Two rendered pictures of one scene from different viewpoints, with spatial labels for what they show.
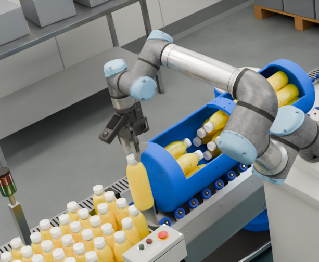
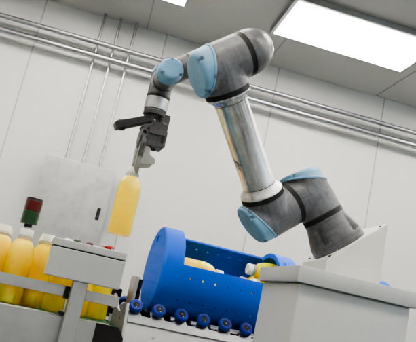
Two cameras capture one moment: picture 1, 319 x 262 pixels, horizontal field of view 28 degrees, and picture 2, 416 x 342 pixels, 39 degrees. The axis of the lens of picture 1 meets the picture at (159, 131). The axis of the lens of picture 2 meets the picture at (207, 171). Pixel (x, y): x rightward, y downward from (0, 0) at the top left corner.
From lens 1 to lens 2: 172 cm
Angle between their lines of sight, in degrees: 47
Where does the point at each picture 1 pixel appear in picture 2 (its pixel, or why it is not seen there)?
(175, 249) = (107, 262)
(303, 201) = (286, 288)
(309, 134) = (323, 199)
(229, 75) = not seen: hidden behind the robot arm
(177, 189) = (167, 264)
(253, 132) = (222, 45)
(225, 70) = not seen: hidden behind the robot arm
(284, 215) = (264, 332)
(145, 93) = (167, 68)
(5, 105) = not seen: outside the picture
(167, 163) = (174, 237)
